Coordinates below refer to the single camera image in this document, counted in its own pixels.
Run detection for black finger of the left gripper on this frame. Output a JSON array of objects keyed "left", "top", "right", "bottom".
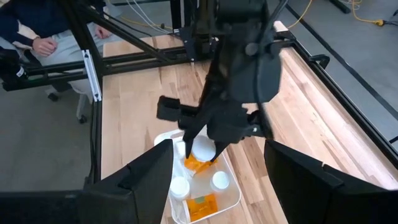
[
  {"left": 210, "top": 140, "right": 233, "bottom": 163},
  {"left": 182, "top": 123, "right": 208, "bottom": 159}
]

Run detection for black aluminium table frame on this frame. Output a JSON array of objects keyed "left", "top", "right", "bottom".
[{"left": 0, "top": 0, "right": 398, "bottom": 187}]

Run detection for silver frame bracket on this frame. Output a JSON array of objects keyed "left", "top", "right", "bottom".
[{"left": 81, "top": 49, "right": 103, "bottom": 103}]

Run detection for black box with white label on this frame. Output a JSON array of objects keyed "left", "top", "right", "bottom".
[{"left": 0, "top": 46, "right": 29, "bottom": 91}]

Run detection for black tripod stand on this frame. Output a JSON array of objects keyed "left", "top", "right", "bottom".
[{"left": 328, "top": 0, "right": 352, "bottom": 15}]

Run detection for yellow extension cable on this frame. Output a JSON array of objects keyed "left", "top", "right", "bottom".
[{"left": 286, "top": 0, "right": 387, "bottom": 29}]

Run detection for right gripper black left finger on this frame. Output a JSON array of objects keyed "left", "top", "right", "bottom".
[{"left": 77, "top": 139, "right": 174, "bottom": 224}]

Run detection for white plastic basket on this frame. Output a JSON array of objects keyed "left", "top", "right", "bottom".
[{"left": 154, "top": 129, "right": 242, "bottom": 224}]

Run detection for person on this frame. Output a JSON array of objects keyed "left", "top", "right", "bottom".
[{"left": 0, "top": 0, "right": 125, "bottom": 103}]

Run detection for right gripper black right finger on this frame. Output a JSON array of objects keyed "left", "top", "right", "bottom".
[{"left": 264, "top": 139, "right": 358, "bottom": 224}]

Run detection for person's hand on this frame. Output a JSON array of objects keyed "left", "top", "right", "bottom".
[
  {"left": 94, "top": 24, "right": 112, "bottom": 40},
  {"left": 32, "top": 36, "right": 58, "bottom": 57}
]

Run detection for office chair white base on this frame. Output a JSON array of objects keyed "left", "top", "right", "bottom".
[{"left": 43, "top": 85, "right": 93, "bottom": 125}]

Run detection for orange pill bottle white cap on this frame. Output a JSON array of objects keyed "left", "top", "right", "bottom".
[
  {"left": 183, "top": 134, "right": 218, "bottom": 175},
  {"left": 182, "top": 193, "right": 219, "bottom": 223},
  {"left": 174, "top": 140, "right": 189, "bottom": 180},
  {"left": 169, "top": 175, "right": 191, "bottom": 200},
  {"left": 210, "top": 170, "right": 231, "bottom": 193}
]

